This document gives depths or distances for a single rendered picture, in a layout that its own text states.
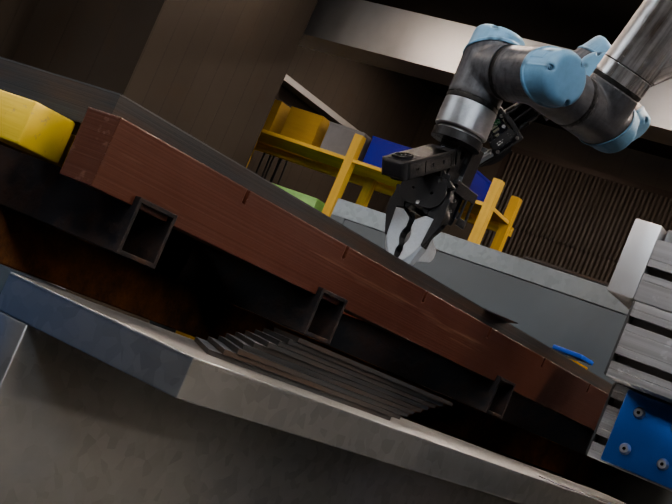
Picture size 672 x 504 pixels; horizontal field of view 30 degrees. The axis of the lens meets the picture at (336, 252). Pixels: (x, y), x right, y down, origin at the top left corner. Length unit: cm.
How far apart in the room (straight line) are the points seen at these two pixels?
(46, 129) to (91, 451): 27
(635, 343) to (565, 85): 38
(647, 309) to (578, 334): 112
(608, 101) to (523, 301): 96
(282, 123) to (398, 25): 136
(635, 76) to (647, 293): 39
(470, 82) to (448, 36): 864
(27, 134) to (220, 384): 31
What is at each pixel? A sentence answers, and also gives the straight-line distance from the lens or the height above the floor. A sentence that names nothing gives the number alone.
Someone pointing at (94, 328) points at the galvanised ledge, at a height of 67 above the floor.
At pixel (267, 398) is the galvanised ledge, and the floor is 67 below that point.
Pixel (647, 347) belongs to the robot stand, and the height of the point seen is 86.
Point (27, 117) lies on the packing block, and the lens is 107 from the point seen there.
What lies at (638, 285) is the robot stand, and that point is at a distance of 144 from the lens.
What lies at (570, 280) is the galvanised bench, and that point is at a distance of 258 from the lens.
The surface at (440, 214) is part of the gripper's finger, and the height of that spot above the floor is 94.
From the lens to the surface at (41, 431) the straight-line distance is 101.
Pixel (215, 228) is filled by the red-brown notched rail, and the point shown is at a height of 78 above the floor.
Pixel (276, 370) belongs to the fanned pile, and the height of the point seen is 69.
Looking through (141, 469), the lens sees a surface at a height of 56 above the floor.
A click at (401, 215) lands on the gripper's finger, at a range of 169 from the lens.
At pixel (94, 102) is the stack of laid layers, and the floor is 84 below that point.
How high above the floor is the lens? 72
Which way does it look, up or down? 4 degrees up
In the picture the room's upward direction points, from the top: 23 degrees clockwise
